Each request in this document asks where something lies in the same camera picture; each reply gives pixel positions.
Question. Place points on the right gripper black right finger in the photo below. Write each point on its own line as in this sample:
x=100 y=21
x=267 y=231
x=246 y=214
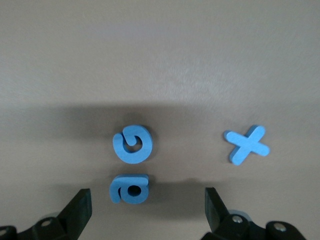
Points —
x=217 y=217

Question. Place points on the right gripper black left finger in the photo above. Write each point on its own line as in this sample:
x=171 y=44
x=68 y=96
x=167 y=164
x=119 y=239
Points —
x=72 y=217

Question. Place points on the blue letter x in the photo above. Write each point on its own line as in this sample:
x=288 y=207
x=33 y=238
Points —
x=246 y=145

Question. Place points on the blue lowercase letter a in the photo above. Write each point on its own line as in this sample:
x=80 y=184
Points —
x=142 y=181

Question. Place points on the blue capital letter G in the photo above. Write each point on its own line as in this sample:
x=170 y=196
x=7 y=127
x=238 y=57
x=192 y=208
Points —
x=120 y=150

